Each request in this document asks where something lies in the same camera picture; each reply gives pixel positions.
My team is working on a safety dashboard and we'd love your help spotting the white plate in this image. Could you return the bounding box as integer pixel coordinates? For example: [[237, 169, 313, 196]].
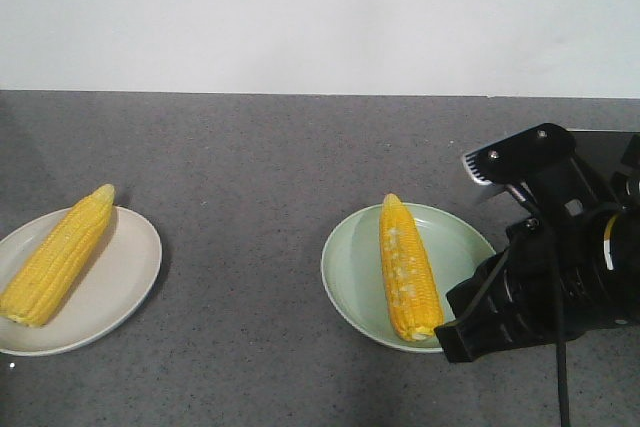
[[1, 207, 163, 356]]

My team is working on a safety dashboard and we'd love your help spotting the pale green plate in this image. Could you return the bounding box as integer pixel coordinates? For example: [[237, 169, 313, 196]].
[[321, 203, 495, 354]]

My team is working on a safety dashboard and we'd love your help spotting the black camera cable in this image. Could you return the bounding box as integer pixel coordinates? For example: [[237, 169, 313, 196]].
[[504, 181, 571, 427]]

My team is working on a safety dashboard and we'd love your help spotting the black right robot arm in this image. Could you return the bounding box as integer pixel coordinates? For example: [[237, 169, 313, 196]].
[[435, 212, 639, 362]]

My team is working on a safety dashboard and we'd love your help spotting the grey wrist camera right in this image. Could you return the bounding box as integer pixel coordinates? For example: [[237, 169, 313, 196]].
[[461, 147, 502, 187]]

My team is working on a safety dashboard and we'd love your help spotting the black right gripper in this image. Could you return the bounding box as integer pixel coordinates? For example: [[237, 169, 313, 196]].
[[435, 214, 613, 363]]

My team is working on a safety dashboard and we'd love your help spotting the blemished yellow corn cob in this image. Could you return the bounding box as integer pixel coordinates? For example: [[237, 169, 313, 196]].
[[379, 193, 444, 342]]

